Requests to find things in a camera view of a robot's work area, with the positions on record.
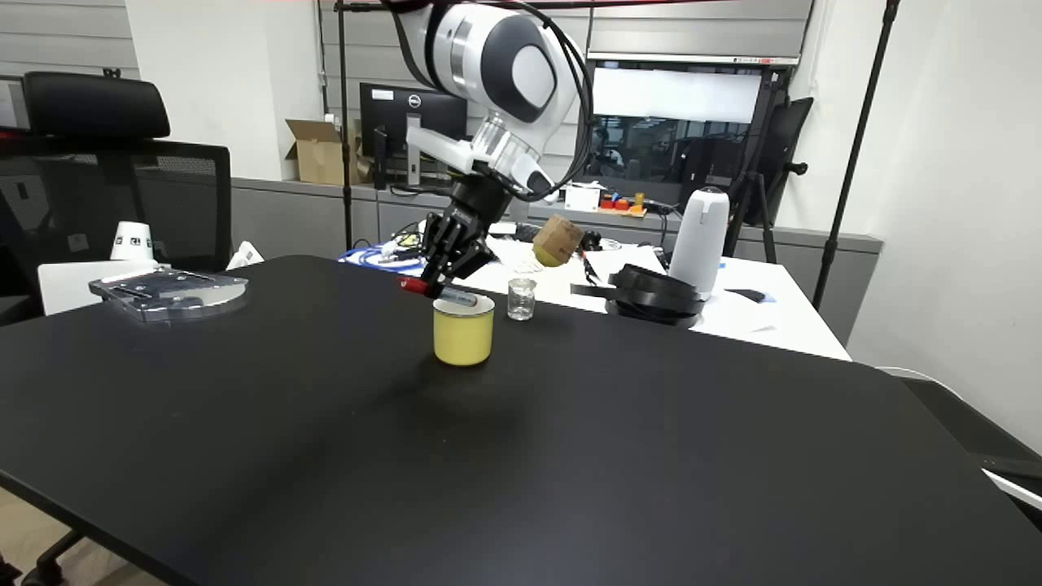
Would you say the black office chair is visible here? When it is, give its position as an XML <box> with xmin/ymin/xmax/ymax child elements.
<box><xmin>0</xmin><ymin>69</ymin><xmax>234</xmax><ymax>324</ymax></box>

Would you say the small white cone object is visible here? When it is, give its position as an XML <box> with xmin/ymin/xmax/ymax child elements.
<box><xmin>109</xmin><ymin>218</ymin><xmax>160</xmax><ymax>268</ymax></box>

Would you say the white flat box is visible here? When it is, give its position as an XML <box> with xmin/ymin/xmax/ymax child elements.
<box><xmin>37</xmin><ymin>256</ymin><xmax>170</xmax><ymax>319</ymax></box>

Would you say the small clear glass jar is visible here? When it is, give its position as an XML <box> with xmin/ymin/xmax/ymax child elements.
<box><xmin>506</xmin><ymin>275</ymin><xmax>539</xmax><ymax>324</ymax></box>

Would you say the small dark computer monitor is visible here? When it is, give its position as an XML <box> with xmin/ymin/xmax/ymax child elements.
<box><xmin>357</xmin><ymin>80</ymin><xmax>473</xmax><ymax>190</ymax></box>

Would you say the small white folded card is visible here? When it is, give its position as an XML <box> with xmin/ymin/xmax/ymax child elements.
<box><xmin>223</xmin><ymin>239</ymin><xmax>268</xmax><ymax>275</ymax></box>

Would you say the yellow cup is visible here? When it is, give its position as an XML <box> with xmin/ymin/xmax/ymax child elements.
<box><xmin>429</xmin><ymin>291</ymin><xmax>497</xmax><ymax>371</ymax></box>

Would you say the white desk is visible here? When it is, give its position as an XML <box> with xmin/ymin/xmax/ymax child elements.
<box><xmin>337</xmin><ymin>222</ymin><xmax>852</xmax><ymax>365</ymax></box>

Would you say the thin black stand pole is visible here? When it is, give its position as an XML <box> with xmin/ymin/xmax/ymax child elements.
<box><xmin>812</xmin><ymin>0</ymin><xmax>904</xmax><ymax>313</ymax></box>

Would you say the wooden mallet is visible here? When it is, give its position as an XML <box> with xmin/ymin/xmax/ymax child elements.
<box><xmin>529</xmin><ymin>212</ymin><xmax>601</xmax><ymax>286</ymax></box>

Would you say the white cylindrical speaker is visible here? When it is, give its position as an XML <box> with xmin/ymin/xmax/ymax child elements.
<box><xmin>669</xmin><ymin>187</ymin><xmax>734</xmax><ymax>298</ymax></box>

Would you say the large computer monitor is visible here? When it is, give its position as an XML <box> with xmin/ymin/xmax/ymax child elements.
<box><xmin>572</xmin><ymin>56</ymin><xmax>787</xmax><ymax>218</ymax></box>

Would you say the black vertical frame pole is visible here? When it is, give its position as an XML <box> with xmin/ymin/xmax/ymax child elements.
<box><xmin>332</xmin><ymin>0</ymin><xmax>357</xmax><ymax>255</ymax></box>

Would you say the red and orange parts tray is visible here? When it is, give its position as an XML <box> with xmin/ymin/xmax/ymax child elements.
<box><xmin>595</xmin><ymin>190</ymin><xmax>652</xmax><ymax>218</ymax></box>

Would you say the black round bowl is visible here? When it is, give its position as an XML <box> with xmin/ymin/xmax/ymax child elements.
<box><xmin>607</xmin><ymin>259</ymin><xmax>707</xmax><ymax>329</ymax></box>

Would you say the black camera tripod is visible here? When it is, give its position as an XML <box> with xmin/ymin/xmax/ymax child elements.
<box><xmin>721</xmin><ymin>76</ymin><xmax>818</xmax><ymax>268</ymax></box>

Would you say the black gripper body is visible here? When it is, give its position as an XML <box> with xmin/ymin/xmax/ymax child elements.
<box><xmin>445</xmin><ymin>169</ymin><xmax>513</xmax><ymax>230</ymax></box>

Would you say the brown cardboard box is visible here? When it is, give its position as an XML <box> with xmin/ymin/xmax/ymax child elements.
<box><xmin>284</xmin><ymin>113</ymin><xmax>353</xmax><ymax>190</ymax></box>

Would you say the clear plastic plate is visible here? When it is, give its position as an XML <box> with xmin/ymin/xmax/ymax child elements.
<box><xmin>86</xmin><ymin>268</ymin><xmax>251</xmax><ymax>329</ymax></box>

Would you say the white plastic container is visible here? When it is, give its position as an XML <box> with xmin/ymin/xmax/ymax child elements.
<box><xmin>560</xmin><ymin>178</ymin><xmax>607</xmax><ymax>215</ymax></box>

